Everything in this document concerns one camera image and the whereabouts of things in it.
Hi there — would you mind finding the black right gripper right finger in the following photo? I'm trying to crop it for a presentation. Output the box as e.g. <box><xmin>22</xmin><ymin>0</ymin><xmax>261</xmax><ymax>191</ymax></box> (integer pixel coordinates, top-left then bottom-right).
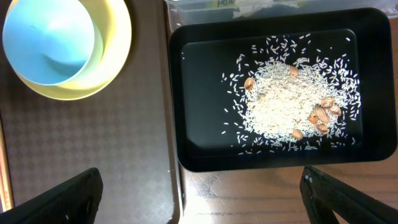
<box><xmin>300</xmin><ymin>166</ymin><xmax>397</xmax><ymax>223</ymax></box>

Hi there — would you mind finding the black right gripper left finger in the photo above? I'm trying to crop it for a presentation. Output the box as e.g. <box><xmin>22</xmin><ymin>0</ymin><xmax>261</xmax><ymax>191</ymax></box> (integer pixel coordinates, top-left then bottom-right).
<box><xmin>1</xmin><ymin>167</ymin><xmax>103</xmax><ymax>224</ymax></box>

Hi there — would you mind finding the wooden chopstick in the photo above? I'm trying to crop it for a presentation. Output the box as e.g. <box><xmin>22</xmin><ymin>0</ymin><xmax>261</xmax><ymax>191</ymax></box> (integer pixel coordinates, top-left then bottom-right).
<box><xmin>0</xmin><ymin>125</ymin><xmax>14</xmax><ymax>212</ymax></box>

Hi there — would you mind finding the yellow round plate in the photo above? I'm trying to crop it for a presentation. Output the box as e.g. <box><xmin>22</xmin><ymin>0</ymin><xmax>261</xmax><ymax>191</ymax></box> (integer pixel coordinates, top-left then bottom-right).
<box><xmin>16</xmin><ymin>0</ymin><xmax>132</xmax><ymax>101</ymax></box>

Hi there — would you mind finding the light blue bowl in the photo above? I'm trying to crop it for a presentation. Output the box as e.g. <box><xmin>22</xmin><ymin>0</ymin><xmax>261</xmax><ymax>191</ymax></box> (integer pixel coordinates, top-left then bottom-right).
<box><xmin>2</xmin><ymin>0</ymin><xmax>95</xmax><ymax>85</ymax></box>

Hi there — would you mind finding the black waste tray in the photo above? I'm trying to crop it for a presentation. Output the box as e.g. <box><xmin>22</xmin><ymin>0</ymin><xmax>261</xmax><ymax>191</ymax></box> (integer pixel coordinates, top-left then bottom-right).
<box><xmin>169</xmin><ymin>8</ymin><xmax>397</xmax><ymax>172</ymax></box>

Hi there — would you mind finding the spilled rice food waste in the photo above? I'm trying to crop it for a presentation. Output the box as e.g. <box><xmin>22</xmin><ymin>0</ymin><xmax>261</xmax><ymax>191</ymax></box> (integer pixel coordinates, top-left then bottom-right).
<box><xmin>221</xmin><ymin>32</ymin><xmax>361</xmax><ymax>154</ymax></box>

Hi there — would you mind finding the clear plastic waste bin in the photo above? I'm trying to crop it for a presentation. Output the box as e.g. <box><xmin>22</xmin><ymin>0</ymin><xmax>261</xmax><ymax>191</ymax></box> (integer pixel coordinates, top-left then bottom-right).
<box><xmin>165</xmin><ymin>0</ymin><xmax>397</xmax><ymax>31</ymax></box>

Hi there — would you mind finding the dark brown serving tray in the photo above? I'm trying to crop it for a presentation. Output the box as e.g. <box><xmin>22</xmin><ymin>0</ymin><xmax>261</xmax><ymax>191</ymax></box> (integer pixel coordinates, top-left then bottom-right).
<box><xmin>1</xmin><ymin>1</ymin><xmax>181</xmax><ymax>223</ymax></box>

